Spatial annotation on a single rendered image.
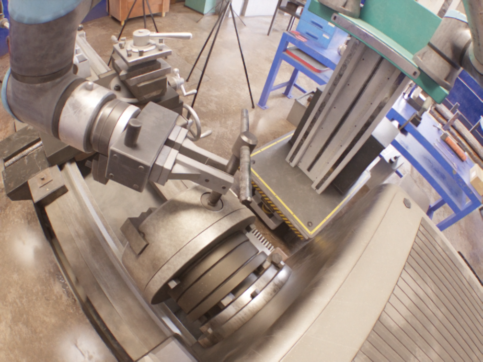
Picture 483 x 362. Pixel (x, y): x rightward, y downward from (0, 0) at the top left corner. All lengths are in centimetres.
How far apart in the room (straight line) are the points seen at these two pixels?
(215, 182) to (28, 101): 27
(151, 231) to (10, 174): 76
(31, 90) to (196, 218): 28
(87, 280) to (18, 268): 123
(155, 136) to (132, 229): 14
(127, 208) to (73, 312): 95
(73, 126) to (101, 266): 51
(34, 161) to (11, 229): 116
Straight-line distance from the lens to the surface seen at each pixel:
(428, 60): 96
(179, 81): 117
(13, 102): 38
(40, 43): 30
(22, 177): 98
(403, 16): 114
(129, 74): 87
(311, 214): 156
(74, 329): 168
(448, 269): 38
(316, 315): 23
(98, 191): 99
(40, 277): 182
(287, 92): 296
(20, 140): 113
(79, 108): 32
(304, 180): 168
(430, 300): 33
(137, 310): 71
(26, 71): 32
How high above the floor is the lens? 153
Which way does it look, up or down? 53 degrees down
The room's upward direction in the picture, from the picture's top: 22 degrees clockwise
